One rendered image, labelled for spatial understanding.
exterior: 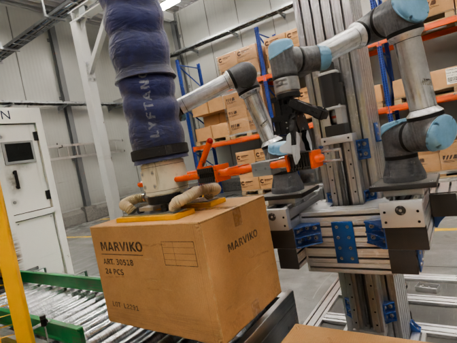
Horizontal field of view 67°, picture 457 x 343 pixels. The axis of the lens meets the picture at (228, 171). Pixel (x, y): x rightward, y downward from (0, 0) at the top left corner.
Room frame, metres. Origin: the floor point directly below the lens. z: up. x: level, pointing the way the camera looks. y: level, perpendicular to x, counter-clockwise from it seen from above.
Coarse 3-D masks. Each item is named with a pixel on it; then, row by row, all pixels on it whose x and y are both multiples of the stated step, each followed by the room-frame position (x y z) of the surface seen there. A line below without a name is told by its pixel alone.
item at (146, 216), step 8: (168, 208) 1.26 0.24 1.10; (184, 208) 1.24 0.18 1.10; (192, 208) 1.24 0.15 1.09; (128, 216) 1.34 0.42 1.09; (136, 216) 1.30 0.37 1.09; (144, 216) 1.26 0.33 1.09; (152, 216) 1.23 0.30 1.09; (160, 216) 1.21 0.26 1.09; (168, 216) 1.18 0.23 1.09; (176, 216) 1.17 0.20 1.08; (184, 216) 1.20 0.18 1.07
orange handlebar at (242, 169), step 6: (318, 156) 0.97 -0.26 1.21; (324, 156) 0.99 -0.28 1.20; (276, 162) 1.05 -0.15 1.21; (282, 162) 1.03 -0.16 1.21; (318, 162) 0.98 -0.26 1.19; (228, 168) 1.15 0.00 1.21; (234, 168) 1.14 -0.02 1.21; (240, 168) 1.12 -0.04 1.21; (246, 168) 1.11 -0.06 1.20; (186, 174) 1.33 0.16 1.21; (192, 174) 1.26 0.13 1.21; (222, 174) 1.17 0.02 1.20; (228, 174) 1.16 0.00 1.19; (234, 174) 1.14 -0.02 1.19; (240, 174) 1.13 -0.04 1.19; (180, 180) 1.29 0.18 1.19; (186, 180) 1.28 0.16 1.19
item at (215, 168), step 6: (198, 168) 1.22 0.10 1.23; (204, 168) 1.19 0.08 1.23; (210, 168) 1.17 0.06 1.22; (216, 168) 1.18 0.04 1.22; (222, 168) 1.21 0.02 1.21; (198, 174) 1.21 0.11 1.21; (204, 174) 1.20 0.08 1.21; (210, 174) 1.19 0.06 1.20; (216, 174) 1.18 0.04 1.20; (204, 180) 1.20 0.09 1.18; (210, 180) 1.18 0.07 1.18; (216, 180) 1.17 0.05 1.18; (222, 180) 1.20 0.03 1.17
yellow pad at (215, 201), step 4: (204, 200) 1.37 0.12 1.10; (208, 200) 1.35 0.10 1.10; (212, 200) 1.36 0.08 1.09; (216, 200) 1.35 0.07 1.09; (220, 200) 1.36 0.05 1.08; (224, 200) 1.39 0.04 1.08; (184, 204) 1.40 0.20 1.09; (188, 204) 1.39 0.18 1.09; (192, 204) 1.37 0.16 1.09; (196, 204) 1.36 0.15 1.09; (200, 204) 1.35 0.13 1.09; (204, 204) 1.33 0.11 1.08; (208, 204) 1.32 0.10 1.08; (212, 204) 1.32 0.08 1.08; (216, 204) 1.34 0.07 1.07; (160, 208) 1.48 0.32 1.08
